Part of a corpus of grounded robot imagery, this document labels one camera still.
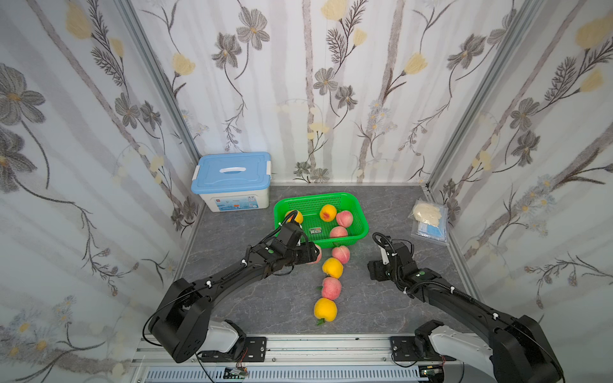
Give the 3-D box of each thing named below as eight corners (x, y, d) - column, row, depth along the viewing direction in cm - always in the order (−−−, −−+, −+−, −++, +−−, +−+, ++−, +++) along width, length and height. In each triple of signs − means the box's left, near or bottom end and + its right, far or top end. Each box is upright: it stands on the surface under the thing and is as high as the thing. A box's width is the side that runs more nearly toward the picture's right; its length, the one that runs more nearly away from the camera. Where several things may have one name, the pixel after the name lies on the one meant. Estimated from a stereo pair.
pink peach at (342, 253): (333, 266, 95) (334, 258, 90) (332, 253, 98) (333, 246, 93) (348, 266, 95) (350, 258, 90) (347, 253, 98) (349, 246, 93)
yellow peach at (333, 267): (320, 273, 93) (321, 267, 88) (328, 262, 96) (329, 255, 91) (336, 283, 90) (338, 277, 85) (343, 271, 93) (345, 264, 89)
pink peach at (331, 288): (322, 302, 85) (322, 296, 81) (321, 282, 90) (322, 276, 85) (340, 302, 85) (342, 296, 81) (338, 282, 90) (340, 276, 85)
